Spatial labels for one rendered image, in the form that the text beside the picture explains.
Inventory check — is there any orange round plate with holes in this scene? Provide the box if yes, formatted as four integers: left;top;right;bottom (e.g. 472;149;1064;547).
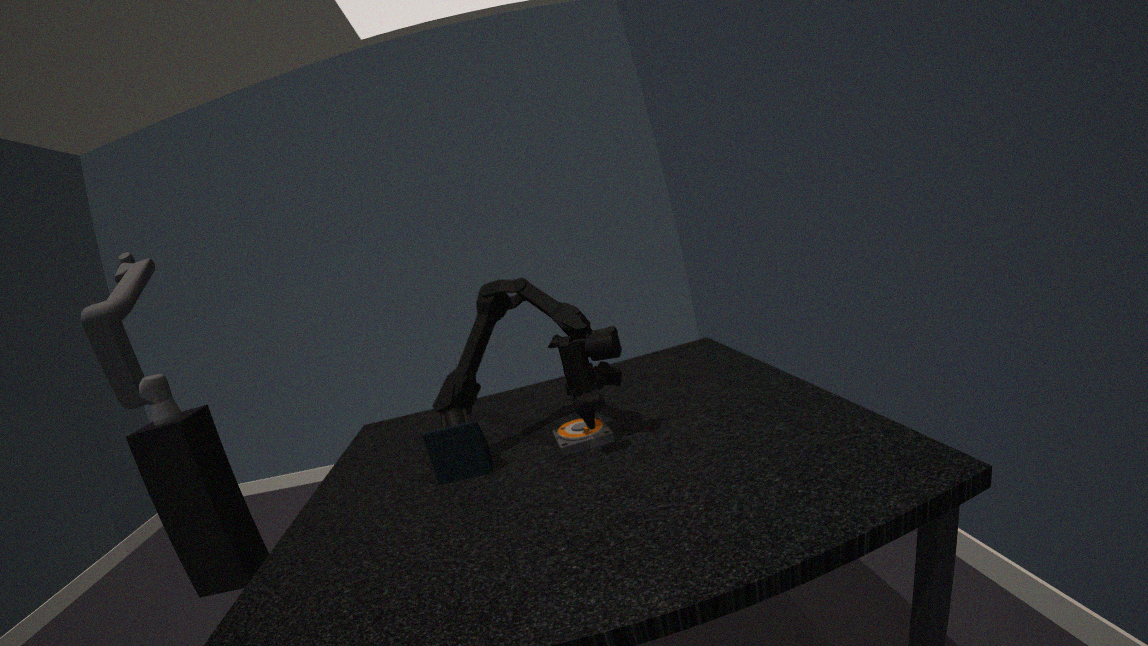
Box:
557;418;603;439

